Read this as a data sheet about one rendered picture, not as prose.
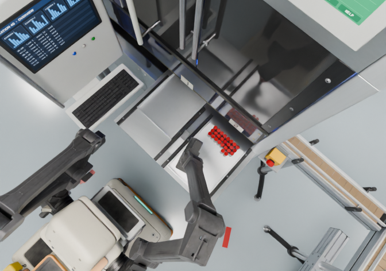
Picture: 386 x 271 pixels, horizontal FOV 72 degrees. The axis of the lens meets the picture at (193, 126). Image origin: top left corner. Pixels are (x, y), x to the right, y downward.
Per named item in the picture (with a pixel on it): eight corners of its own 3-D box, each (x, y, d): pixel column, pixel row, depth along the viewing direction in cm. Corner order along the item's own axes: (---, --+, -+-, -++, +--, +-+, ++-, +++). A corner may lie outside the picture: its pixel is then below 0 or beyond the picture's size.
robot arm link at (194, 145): (181, 159, 105) (199, 170, 107) (195, 134, 107) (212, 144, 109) (173, 157, 116) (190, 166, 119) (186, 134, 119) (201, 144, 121)
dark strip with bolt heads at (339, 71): (249, 136, 135) (339, 58, 58) (255, 142, 134) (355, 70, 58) (247, 138, 135) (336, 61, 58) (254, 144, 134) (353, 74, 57)
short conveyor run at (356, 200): (266, 144, 151) (275, 139, 135) (282, 126, 154) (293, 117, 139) (365, 231, 141) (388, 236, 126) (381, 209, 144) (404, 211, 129)
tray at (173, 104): (179, 69, 156) (179, 66, 153) (212, 97, 152) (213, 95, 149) (137, 108, 149) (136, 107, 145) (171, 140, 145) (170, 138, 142)
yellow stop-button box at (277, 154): (273, 147, 138) (277, 144, 132) (283, 156, 137) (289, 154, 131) (263, 157, 137) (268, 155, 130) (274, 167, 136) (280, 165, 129)
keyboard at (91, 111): (123, 69, 163) (123, 67, 160) (139, 84, 160) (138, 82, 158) (72, 113, 154) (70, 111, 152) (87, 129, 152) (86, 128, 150)
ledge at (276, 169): (273, 139, 150) (274, 138, 148) (290, 154, 148) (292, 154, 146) (257, 157, 147) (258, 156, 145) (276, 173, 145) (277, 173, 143)
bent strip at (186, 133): (185, 131, 147) (185, 129, 141) (189, 135, 146) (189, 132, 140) (168, 150, 143) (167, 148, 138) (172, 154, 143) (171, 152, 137)
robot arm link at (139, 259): (127, 270, 95) (140, 275, 97) (141, 255, 91) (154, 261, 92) (132, 247, 103) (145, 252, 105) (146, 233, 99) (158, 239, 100)
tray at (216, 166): (209, 122, 149) (209, 120, 145) (244, 153, 145) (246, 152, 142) (166, 166, 141) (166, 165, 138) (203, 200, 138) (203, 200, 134)
